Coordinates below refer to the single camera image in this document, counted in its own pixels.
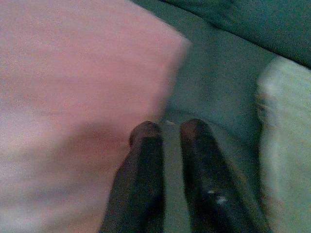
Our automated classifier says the pink pillow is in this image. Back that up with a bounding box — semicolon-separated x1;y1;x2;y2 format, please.
0;0;192;233

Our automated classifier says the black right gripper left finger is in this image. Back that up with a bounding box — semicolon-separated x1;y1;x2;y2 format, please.
100;120;166;233

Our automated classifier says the white cloth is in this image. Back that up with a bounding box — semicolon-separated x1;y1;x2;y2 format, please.
256;56;311;233

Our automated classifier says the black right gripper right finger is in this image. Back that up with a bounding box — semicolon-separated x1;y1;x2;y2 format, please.
179;118;271;233

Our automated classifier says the dark green leather sofa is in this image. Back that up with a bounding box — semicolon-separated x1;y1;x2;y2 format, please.
126;0;311;233

